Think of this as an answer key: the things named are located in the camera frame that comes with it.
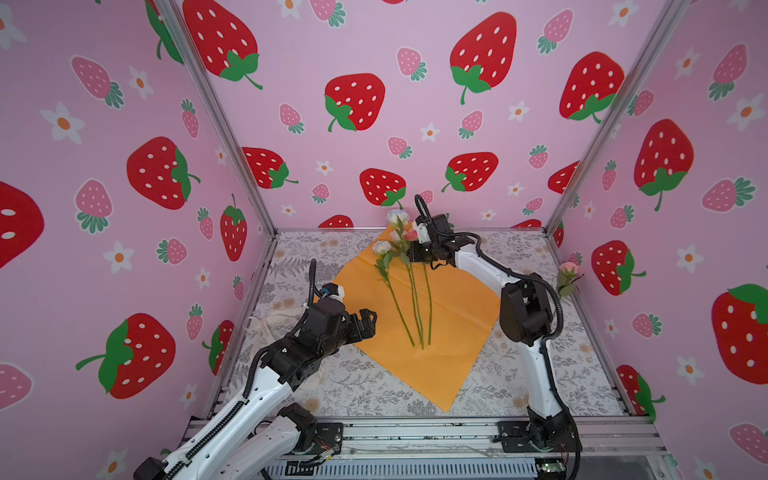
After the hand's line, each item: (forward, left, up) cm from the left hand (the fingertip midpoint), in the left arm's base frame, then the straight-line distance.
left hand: (365, 317), depth 75 cm
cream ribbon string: (+8, +39, -19) cm, 44 cm away
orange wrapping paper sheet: (+9, -20, -19) cm, 29 cm away
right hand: (+29, -11, -7) cm, 32 cm away
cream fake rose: (+40, -9, -1) cm, 41 cm away
